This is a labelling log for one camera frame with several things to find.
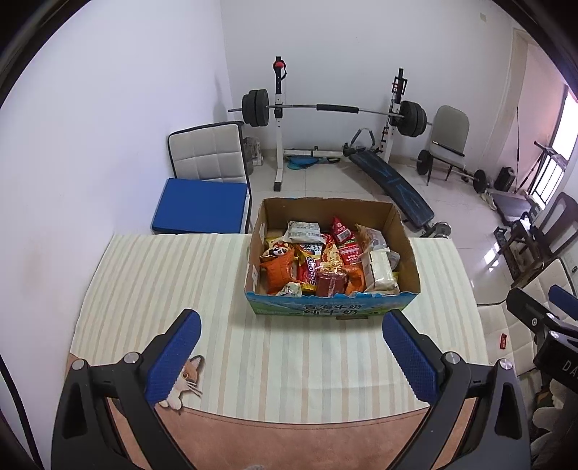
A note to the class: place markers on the black step platform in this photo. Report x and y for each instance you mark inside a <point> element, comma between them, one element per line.
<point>512,205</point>

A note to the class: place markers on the white quilted chair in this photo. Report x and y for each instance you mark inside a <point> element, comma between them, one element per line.
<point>510,316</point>
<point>207,153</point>

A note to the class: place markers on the blue cushion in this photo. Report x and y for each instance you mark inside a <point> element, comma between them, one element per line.
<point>201,205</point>

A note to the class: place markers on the black blue sit-up bench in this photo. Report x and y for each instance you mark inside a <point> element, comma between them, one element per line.
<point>393,185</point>

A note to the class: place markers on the white shoe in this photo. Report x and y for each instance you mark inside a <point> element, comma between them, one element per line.
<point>487,199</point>

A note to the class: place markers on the long barbell with plates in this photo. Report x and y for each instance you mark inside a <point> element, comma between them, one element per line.
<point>255,108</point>

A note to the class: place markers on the blue balance disc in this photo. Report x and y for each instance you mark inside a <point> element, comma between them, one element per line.
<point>300,162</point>

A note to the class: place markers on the striped cat tablecloth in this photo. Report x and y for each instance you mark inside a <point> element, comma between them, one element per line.
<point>158,280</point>

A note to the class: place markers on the white fluffy fabric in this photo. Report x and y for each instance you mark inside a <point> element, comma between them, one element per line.
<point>548,418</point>

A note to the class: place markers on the window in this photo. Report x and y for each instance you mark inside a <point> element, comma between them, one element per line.
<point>557,149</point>

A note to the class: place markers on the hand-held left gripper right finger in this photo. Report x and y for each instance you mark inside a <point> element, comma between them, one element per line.
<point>408,354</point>

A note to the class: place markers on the black metal stand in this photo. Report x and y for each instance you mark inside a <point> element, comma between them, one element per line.
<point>548,151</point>

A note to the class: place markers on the cardboard box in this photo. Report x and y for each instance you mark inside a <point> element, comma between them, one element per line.
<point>316,210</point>

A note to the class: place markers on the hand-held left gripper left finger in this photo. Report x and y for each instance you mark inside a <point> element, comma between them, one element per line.
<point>176,357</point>

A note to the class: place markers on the dark wooden chair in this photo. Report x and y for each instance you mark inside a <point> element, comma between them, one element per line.
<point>557,217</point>

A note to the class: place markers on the clear white snack pack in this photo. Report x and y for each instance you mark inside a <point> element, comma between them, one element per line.
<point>379,271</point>

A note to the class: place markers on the dumbbell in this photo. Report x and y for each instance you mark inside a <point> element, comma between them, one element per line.
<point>435,229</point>

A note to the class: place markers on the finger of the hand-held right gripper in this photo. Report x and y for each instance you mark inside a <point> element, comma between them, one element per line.
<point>564,299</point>
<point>528,312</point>

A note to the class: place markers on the grey chair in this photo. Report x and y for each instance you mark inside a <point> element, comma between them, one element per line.
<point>449,126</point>

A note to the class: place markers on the short barbell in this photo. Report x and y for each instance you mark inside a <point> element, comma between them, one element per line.
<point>423,162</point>

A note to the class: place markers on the black speaker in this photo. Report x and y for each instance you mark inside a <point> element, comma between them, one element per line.
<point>505,178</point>

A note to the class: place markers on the pile of snack packets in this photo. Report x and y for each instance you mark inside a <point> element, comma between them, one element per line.
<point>320,257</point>

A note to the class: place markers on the white barbell rack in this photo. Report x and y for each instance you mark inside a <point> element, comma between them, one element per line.
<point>278,149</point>

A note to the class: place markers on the orange snack packet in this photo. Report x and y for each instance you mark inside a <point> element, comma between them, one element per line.
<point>354,280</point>
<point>277,271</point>

